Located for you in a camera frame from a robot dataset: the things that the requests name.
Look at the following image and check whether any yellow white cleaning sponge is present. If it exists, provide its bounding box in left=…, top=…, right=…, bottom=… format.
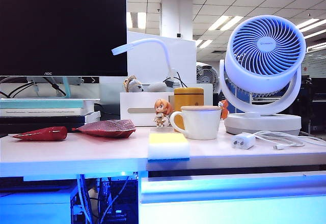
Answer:
left=147, top=133, right=191, bottom=162

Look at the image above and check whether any white desk drawer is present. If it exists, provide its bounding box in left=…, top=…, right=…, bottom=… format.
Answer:
left=141, top=171, right=326, bottom=224

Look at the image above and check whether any orange-haired anime figurine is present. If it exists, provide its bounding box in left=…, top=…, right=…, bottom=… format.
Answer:
left=152, top=99, right=174, bottom=128

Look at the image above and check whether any grey plush toy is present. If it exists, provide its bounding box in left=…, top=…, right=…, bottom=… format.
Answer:
left=147, top=81, right=169, bottom=93

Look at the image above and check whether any white storage box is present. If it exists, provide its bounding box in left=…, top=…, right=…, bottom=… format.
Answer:
left=119, top=83, right=213, bottom=127

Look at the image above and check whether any yellow cylindrical canister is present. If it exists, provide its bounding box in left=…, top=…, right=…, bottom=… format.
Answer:
left=173, top=87, right=205, bottom=133

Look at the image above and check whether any beige plush toy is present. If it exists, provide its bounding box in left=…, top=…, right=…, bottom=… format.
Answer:
left=123, top=75, right=145, bottom=93

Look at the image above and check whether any round wooden mug lid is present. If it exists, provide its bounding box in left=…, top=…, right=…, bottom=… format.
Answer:
left=180, top=105, right=222, bottom=111

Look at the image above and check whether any white partition panel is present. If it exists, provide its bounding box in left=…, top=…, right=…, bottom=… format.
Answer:
left=127, top=31, right=197, bottom=85

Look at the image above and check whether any white ceramic mug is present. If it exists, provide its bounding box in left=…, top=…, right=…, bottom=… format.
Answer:
left=169, top=108, right=222, bottom=141

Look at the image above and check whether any grey background fan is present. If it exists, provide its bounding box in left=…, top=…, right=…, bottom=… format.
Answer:
left=196, top=64, right=220, bottom=94

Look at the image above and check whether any white gooseneck desk lamp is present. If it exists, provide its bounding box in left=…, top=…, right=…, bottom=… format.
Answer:
left=111, top=38, right=179, bottom=87

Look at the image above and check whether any small orange fox figurine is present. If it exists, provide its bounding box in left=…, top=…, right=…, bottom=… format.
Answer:
left=218, top=99, right=230, bottom=121

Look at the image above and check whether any red patterned pouch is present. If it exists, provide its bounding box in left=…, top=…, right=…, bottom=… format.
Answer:
left=71, top=119, right=137, bottom=138

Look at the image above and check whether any white USB charger plug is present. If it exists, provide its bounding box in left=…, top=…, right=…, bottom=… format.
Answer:
left=231, top=132, right=256, bottom=150

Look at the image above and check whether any silver teal monitor stand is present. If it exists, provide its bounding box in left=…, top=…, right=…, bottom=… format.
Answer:
left=0, top=76, right=101, bottom=101

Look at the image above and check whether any computer case under desk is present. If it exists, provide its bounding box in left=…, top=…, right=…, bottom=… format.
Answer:
left=95, top=173, right=140, bottom=224

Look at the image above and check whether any white desk fan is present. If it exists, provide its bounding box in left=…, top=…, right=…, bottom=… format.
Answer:
left=219, top=14, right=307, bottom=135

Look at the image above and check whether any red chili pepper toy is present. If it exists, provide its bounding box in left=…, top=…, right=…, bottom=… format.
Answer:
left=11, top=126, right=68, bottom=142

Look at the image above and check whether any black AOC computer monitor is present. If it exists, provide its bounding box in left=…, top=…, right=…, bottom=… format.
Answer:
left=0, top=0, right=128, bottom=77

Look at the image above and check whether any teal hardcover book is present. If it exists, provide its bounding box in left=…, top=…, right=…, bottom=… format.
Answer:
left=0, top=100, right=85, bottom=109

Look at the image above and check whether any white hardcover book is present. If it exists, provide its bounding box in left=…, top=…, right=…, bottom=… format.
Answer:
left=0, top=108, right=87, bottom=117

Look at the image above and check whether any black hardcover book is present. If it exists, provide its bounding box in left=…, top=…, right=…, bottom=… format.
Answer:
left=0, top=123, right=89, bottom=134

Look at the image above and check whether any white under-desk cabinet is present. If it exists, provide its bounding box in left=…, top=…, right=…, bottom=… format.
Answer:
left=0, top=184, right=78, bottom=224

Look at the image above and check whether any black plug with cable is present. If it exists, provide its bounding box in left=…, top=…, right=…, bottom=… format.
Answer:
left=162, top=71, right=188, bottom=88

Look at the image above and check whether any black monitor cable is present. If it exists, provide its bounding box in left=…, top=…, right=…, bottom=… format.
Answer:
left=0, top=77, right=67, bottom=99

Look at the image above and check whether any white USB cable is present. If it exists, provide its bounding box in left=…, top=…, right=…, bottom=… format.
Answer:
left=251, top=130, right=326, bottom=151

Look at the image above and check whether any white cable bundle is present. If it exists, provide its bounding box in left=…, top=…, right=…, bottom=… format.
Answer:
left=76, top=174, right=94, bottom=224

